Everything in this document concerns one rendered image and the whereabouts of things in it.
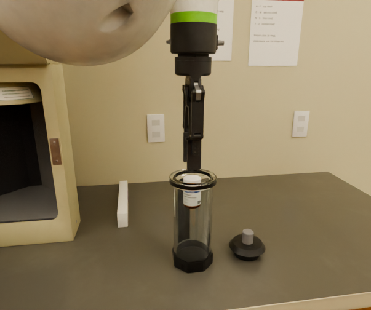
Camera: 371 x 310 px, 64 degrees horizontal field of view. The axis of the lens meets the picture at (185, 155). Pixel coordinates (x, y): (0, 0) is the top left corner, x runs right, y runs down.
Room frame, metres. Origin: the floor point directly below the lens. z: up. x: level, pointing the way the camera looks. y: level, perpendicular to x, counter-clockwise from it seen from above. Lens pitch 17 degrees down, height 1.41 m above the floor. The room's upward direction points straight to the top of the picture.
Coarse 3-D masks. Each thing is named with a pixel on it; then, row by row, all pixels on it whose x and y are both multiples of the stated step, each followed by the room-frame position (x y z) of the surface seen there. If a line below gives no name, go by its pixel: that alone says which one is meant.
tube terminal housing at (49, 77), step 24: (0, 72) 0.70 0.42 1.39; (24, 72) 0.70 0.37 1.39; (48, 72) 0.71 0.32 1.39; (48, 96) 0.71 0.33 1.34; (48, 120) 0.71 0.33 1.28; (72, 168) 0.80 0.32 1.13; (72, 192) 0.76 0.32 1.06; (72, 216) 0.73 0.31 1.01; (0, 240) 0.68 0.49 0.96; (24, 240) 0.69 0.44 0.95; (48, 240) 0.70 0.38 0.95; (72, 240) 0.71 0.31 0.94
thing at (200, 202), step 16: (176, 176) 0.64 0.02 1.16; (208, 176) 0.65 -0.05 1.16; (176, 192) 0.60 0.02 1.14; (192, 192) 0.58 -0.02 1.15; (208, 192) 0.60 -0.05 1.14; (176, 208) 0.60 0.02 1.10; (192, 208) 0.58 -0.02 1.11; (208, 208) 0.60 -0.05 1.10; (176, 224) 0.60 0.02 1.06; (192, 224) 0.58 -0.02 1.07; (208, 224) 0.60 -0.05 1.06; (176, 240) 0.61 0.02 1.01; (192, 240) 0.58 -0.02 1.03; (208, 240) 0.60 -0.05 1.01; (192, 256) 0.58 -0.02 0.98
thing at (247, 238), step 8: (248, 232) 0.65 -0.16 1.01; (232, 240) 0.66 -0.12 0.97; (240, 240) 0.66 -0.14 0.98; (248, 240) 0.64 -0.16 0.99; (256, 240) 0.66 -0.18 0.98; (232, 248) 0.64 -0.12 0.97; (240, 248) 0.63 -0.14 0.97; (248, 248) 0.63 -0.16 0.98; (256, 248) 0.63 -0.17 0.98; (264, 248) 0.64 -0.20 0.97; (240, 256) 0.63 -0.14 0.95; (248, 256) 0.61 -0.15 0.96; (256, 256) 0.62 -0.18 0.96
